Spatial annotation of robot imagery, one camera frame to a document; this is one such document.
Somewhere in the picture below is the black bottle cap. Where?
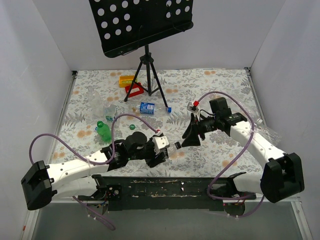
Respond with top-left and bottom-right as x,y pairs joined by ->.
175,142 -> 182,149

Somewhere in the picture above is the green bottle cap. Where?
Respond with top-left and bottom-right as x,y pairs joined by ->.
129,124 -> 136,130

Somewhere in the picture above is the green plastic bottle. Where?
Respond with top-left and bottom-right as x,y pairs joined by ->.
96,121 -> 112,143

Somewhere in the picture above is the clear bottle lemon label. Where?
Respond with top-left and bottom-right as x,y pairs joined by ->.
103,101 -> 118,123

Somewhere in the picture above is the clear bottle white cap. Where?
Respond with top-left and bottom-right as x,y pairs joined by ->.
86,86 -> 104,118

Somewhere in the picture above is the clear bottle black label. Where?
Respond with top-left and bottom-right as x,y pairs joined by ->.
165,144 -> 178,159

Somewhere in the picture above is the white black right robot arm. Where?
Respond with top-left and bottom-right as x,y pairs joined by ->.
181,97 -> 305,203

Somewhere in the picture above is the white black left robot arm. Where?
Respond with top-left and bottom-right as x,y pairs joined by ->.
21,131 -> 170,211

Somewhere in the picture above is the clear bottle blue label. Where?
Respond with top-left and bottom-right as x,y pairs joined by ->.
128,101 -> 172,116

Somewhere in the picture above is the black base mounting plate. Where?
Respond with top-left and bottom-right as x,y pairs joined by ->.
43,175 -> 287,212

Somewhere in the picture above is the floral patterned table mat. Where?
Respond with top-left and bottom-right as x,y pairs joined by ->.
50,69 -> 262,177

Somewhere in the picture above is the red plastic box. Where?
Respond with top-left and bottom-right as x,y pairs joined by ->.
129,82 -> 145,98

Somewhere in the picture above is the yellow plastic box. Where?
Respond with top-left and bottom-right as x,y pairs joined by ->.
118,75 -> 135,88

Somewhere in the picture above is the black perforated music stand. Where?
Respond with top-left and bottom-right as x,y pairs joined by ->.
89,0 -> 194,96

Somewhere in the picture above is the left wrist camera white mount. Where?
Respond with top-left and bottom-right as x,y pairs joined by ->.
151,130 -> 170,154

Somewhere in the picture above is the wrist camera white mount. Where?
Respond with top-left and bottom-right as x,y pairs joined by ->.
151,130 -> 170,154
186,101 -> 199,114

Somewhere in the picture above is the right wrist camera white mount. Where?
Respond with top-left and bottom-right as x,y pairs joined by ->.
186,101 -> 199,114

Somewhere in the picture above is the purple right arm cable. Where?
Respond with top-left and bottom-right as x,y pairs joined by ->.
196,91 -> 265,218

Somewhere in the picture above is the aluminium frame rail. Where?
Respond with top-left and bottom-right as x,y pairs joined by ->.
19,67 -> 313,240

